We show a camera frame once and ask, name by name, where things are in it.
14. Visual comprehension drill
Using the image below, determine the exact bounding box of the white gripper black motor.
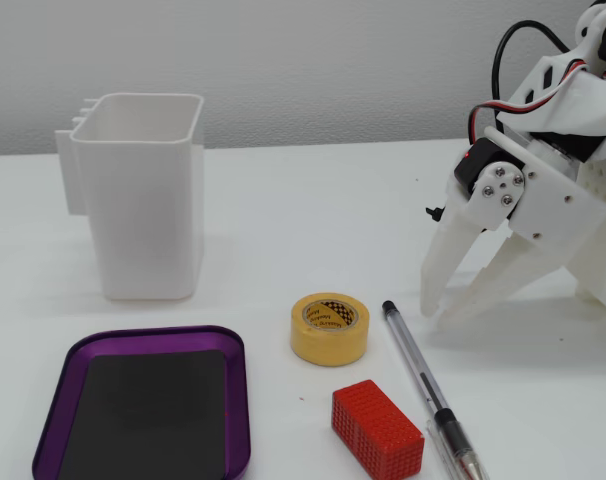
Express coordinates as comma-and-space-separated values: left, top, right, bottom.
420, 126, 606, 327

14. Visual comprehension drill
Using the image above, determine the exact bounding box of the yellow masking tape roll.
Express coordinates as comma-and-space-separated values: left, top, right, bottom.
289, 292, 371, 368

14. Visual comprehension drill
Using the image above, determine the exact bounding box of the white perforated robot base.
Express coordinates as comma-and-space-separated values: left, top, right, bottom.
557, 152, 606, 321

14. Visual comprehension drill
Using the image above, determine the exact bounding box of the white plastic container box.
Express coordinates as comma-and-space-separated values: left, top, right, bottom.
54, 92, 205, 302

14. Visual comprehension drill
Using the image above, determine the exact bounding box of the clear ballpoint pen black cap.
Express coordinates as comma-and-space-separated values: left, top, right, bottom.
381, 299, 492, 480

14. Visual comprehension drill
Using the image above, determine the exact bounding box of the red textured rectangular block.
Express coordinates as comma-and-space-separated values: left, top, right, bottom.
331, 378, 426, 480

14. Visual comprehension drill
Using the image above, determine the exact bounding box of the purple tray with black mat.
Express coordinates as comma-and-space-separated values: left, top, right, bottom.
31, 325, 253, 480

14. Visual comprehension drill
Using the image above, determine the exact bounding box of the red white black servo wire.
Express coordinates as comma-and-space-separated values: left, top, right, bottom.
468, 58, 594, 151

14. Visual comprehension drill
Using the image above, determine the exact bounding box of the thick black cable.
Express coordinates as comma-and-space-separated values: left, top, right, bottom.
491, 19, 582, 124

